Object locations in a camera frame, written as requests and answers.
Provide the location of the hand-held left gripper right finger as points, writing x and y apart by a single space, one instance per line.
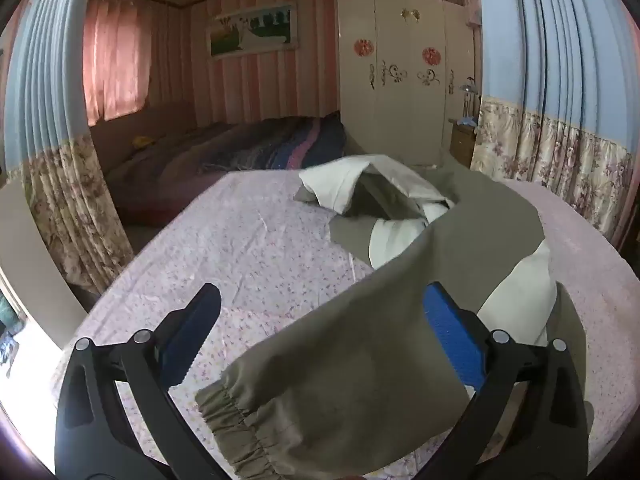
452 330

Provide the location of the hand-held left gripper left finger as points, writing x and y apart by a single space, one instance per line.
187 340

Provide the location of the olive and white jacket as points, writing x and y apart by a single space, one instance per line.
350 350

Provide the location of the wooden nightstand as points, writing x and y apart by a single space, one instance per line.
462 145

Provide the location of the bed with dark striped blanket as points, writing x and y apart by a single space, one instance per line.
225 155

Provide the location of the small yellow object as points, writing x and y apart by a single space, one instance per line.
142 142

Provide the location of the cream wardrobe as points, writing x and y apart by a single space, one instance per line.
400 110

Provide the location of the small desk lamp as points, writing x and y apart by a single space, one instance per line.
467 95

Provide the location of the blue and floral curtain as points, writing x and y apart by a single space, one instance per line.
45 110
550 85

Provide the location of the pink window curtain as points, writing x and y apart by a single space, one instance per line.
115 60

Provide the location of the framed landscape wall painting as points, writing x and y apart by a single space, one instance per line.
252 32

